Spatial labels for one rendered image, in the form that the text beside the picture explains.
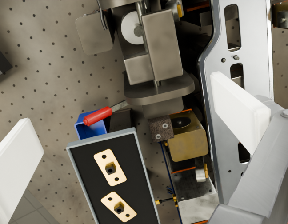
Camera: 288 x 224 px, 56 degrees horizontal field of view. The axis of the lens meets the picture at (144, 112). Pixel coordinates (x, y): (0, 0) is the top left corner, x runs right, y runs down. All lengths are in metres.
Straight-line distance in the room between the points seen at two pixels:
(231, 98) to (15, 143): 0.13
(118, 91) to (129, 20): 0.49
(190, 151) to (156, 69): 0.27
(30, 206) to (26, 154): 2.09
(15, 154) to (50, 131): 0.90
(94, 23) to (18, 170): 0.41
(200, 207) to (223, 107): 0.57
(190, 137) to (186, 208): 0.19
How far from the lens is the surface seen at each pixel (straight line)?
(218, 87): 0.18
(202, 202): 0.72
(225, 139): 0.77
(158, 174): 1.15
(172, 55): 0.45
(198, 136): 0.64
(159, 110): 0.60
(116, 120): 0.93
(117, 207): 0.61
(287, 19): 0.72
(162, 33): 0.45
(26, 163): 0.19
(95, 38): 0.55
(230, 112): 0.17
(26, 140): 0.19
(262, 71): 0.73
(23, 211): 2.32
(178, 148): 0.65
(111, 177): 0.58
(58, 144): 1.09
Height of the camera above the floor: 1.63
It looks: 67 degrees down
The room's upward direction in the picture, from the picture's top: 169 degrees clockwise
